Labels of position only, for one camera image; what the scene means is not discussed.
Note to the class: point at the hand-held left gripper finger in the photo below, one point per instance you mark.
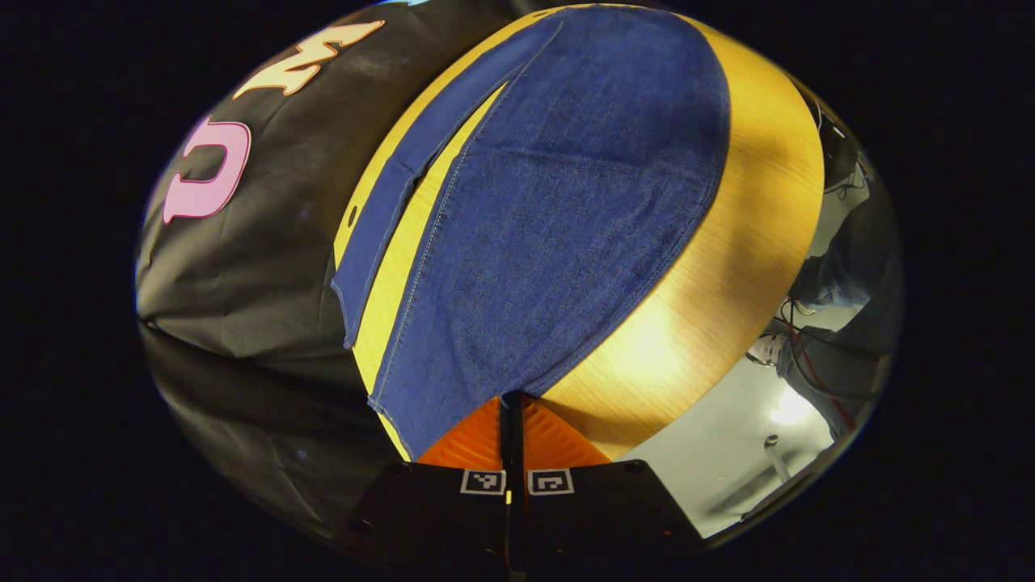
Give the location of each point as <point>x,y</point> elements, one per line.
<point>506,444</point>
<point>518,444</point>

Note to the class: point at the blue denim jeans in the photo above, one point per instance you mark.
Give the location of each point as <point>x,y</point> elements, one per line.
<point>566,202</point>

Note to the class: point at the white table leg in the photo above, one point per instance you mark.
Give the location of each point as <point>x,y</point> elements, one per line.
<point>776,457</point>

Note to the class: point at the white sneaker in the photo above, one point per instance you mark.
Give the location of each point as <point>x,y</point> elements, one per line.
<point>764,349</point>

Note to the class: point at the black backdrop cloth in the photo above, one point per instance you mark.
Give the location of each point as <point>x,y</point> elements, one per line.
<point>267,267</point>

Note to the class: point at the person's leg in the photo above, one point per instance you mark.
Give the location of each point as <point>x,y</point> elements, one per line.
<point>841,372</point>
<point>857,259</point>

